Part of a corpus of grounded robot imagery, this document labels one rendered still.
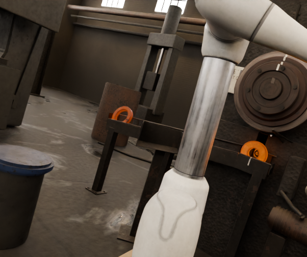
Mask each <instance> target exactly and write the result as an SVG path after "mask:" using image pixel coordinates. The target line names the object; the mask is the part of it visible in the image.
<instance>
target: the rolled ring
mask: <svg viewBox="0 0 307 257"><path fill-rule="evenodd" d="M124 111H127V113H128V115H127V118H126V119H125V120H124V121H122V122H126V123H130V121H131V120H132V117H133V112H132V110H131V109H130V108H129V107H126V106H123V107H120V108H118V109H117V110H116V111H115V112H114V113H113V115H112V119H114V120H117V117H118V115H119V114H120V113H121V112H124Z"/></svg>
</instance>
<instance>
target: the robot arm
mask: <svg viewBox="0 0 307 257"><path fill-rule="evenodd" d="M195 6H196V8H197V9H198V11H199V13H200V14H201V15H202V16H203V17H204V18H205V19H206V25H205V27H204V35H203V42H202V48H201V52H202V56H203V57H204V59H203V63H202V66H201V70H200V74H199V77H198V81H197V85H196V88H195V92H194V96H193V99H192V103H191V107H190V111H189V115H188V118H187V122H186V126H185V129H184V133H183V137H182V140H181V144H180V148H179V151H178V154H177V158H176V162H175V166H174V168H172V169H170V170H169V171H167V172H166V173H165V174H164V177H163V180H162V183H161V186H160V188H159V191H158V192H157V193H156V194H155V195H154V196H153V197H152V198H151V199H150V200H149V201H148V203H147V204H146V206H145V208H144V210H143V213H142V216H141V219H140V222H139V226H138V229H137V233H136V237H135V241H134V246H133V252H132V257H193V256H194V253H195V249H196V245H197V242H198V237H199V233H200V227H201V220H202V215H203V213H204V208H205V205H206V200H207V196H208V192H209V185H208V182H207V180H206V178H205V177H204V173H205V171H206V167H207V164H208V160H209V157H210V153H211V150H212V146H213V143H214V139H215V136H216V132H217V129H218V125H219V121H220V118H221V114H222V111H223V107H224V104H225V100H226V97H227V93H228V90H229V86H230V83H231V80H232V76H233V73H234V69H235V66H236V65H238V64H239V63H240V62H241V61H242V60H243V57H244V55H245V52H246V50H247V47H248V45H249V42H252V43H255V44H258V45H261V46H264V47H268V48H270V49H273V50H276V51H279V52H281V53H284V54H287V55H289V56H292V57H295V58H297V59H299V60H302V61H304V62H306V63H307V29H306V28H304V27H303V26H302V25H300V24H299V23H298V22H297V21H295V20H294V19H293V18H292V17H290V16H289V15H288V14H287V13H285V12H284V11H283V10H282V9H281V8H280V7H278V6H277V5H276V4H274V3H273V2H271V1H270V0H195Z"/></svg>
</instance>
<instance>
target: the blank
mask: <svg viewBox="0 0 307 257"><path fill-rule="evenodd" d="M253 148H255V149H256V150H257V151H258V152H259V156H258V157H257V158H256V159H258V160H261V161H264V162H266V160H267V157H268V151H267V148H266V147H265V145H264V144H262V143H261V142H258V141H249V142H247V143H245V144H244V145H243V146H242V148H241V152H240V153H242V154H245V155H247V156H249V152H250V150H251V149H253Z"/></svg>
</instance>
